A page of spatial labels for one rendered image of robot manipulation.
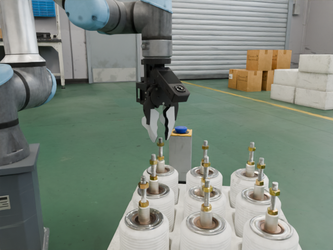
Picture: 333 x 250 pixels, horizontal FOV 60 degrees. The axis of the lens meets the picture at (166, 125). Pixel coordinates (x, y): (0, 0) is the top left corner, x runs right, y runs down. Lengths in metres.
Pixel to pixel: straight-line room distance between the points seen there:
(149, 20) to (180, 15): 5.35
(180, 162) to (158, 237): 0.41
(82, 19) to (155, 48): 0.19
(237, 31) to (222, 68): 0.84
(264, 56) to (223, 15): 2.19
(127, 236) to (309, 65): 3.05
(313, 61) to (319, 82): 0.23
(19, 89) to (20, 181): 0.23
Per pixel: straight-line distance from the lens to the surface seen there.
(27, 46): 0.89
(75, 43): 5.66
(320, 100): 3.32
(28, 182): 0.82
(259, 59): 4.49
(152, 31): 0.71
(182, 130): 0.91
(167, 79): 0.69
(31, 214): 0.85
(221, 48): 6.41
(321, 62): 3.32
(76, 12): 0.62
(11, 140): 0.81
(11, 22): 0.90
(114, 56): 5.72
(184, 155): 0.92
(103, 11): 0.62
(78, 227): 1.05
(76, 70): 5.67
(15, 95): 0.81
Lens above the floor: 0.56
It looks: 14 degrees down
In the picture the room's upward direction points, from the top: straight up
